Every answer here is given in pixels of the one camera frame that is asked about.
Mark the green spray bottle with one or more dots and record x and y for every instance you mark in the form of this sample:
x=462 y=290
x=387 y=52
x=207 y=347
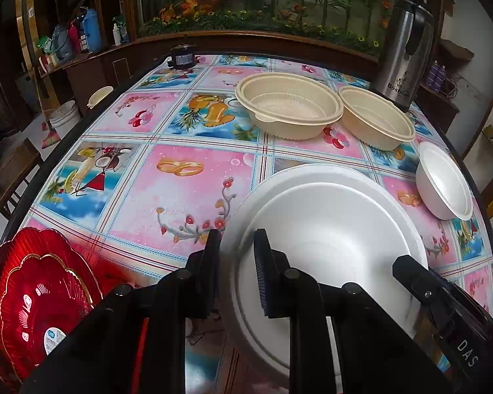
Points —
x=124 y=30

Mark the white spray bottle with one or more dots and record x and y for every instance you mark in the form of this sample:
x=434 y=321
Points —
x=117 y=33

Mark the white foam plate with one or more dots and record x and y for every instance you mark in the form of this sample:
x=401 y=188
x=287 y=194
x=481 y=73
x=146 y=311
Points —
x=312 y=172
x=332 y=234

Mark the dark labelled bottle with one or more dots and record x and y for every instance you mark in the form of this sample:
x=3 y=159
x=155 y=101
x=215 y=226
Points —
x=82 y=37

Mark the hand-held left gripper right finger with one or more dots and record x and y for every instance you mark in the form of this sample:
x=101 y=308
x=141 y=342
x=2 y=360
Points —
x=261 y=273

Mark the stainless steel thermos jug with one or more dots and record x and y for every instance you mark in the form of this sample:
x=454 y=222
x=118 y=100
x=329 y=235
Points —
x=402 y=53

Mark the wooden chair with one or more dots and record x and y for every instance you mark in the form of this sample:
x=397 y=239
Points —
x=12 y=172

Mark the small white foam bowl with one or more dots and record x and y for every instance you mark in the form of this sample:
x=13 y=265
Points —
x=441 y=180

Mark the beige ribbed bowl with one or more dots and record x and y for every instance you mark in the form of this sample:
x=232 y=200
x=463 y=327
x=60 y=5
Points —
x=289 y=108
x=374 y=121

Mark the white plastic bucket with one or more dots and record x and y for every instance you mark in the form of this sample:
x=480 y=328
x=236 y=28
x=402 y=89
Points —
x=65 y=119

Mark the colourful printed tablecloth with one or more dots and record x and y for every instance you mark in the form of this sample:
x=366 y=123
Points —
x=180 y=197

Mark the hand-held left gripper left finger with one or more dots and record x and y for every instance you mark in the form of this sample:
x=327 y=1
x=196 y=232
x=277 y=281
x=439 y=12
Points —
x=213 y=262

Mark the red bottle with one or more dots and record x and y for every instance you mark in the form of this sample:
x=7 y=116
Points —
x=72 y=37

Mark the small red gold-rimmed plate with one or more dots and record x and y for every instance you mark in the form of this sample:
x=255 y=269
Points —
x=37 y=308

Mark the broom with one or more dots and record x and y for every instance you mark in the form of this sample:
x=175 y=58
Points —
x=49 y=137

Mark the artificial flower planter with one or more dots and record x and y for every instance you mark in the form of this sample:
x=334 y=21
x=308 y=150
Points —
x=250 y=12

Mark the blue thermos flask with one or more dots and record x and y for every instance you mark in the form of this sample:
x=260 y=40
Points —
x=92 y=30

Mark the grey-blue jug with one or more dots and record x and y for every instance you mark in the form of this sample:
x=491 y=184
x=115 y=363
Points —
x=62 y=43

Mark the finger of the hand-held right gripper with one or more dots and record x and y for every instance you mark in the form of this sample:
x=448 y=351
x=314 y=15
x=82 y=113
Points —
x=413 y=279
x=464 y=297

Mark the small black device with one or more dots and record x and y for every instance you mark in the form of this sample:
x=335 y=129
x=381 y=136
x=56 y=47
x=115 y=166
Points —
x=181 y=56

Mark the large red scalloped plate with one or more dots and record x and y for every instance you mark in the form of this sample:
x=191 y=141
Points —
x=0 y=262

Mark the green packet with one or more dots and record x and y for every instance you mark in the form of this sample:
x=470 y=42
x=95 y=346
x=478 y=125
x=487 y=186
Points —
x=45 y=45

